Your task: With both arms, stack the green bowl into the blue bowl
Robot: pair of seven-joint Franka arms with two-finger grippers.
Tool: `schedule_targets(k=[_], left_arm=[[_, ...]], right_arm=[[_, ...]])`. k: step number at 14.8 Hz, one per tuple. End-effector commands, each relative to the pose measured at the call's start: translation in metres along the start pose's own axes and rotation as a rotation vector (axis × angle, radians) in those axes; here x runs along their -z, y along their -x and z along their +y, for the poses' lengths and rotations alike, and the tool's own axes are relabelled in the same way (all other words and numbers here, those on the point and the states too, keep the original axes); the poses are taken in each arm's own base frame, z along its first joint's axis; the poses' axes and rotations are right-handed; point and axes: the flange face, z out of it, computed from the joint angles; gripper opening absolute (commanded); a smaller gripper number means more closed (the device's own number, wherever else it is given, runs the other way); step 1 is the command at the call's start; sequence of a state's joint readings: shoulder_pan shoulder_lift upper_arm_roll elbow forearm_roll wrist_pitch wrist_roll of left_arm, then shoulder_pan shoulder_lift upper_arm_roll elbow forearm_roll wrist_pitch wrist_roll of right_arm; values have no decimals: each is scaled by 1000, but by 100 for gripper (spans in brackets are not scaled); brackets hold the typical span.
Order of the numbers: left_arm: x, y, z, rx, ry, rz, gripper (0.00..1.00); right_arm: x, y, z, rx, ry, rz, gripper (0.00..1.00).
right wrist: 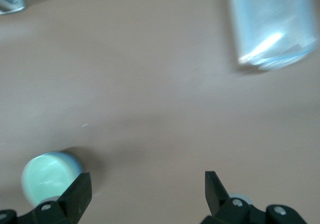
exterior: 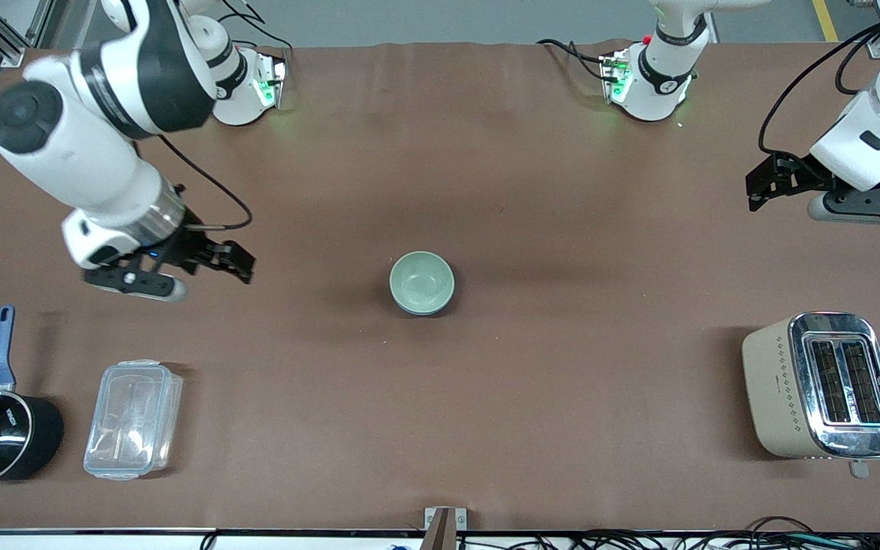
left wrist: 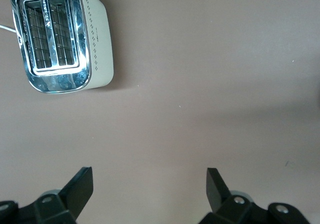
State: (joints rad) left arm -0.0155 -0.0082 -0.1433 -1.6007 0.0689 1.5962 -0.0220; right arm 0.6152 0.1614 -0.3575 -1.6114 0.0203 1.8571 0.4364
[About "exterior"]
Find green bowl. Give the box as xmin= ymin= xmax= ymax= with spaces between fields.
xmin=390 ymin=251 xmax=456 ymax=315

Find blue bowl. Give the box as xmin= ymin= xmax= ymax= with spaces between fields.
xmin=394 ymin=296 xmax=452 ymax=317

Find clear plastic food container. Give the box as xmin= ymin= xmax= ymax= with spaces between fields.
xmin=83 ymin=360 xmax=183 ymax=481

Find green lit base connector box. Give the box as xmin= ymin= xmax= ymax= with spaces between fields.
xmin=600 ymin=50 xmax=633 ymax=105
xmin=253 ymin=56 xmax=289 ymax=109

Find beige chrome toaster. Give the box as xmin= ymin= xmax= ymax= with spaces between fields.
xmin=742 ymin=312 xmax=880 ymax=480

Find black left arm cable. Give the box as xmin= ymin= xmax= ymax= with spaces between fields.
xmin=758 ymin=23 xmax=880 ymax=157

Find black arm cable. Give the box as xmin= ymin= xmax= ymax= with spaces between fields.
xmin=157 ymin=134 xmax=254 ymax=231
xmin=758 ymin=23 xmax=880 ymax=157

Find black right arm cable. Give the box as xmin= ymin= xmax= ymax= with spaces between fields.
xmin=157 ymin=134 xmax=254 ymax=231

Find black saucepan blue handle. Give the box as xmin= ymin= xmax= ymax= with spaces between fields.
xmin=0 ymin=306 xmax=65 ymax=487

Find black base cable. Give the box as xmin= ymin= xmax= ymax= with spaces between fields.
xmin=537 ymin=38 xmax=610 ymax=82

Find metal bracket with wooden post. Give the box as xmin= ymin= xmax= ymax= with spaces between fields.
xmin=424 ymin=506 xmax=468 ymax=550

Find black cable bundle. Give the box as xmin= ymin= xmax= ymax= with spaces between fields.
xmin=455 ymin=517 xmax=880 ymax=550

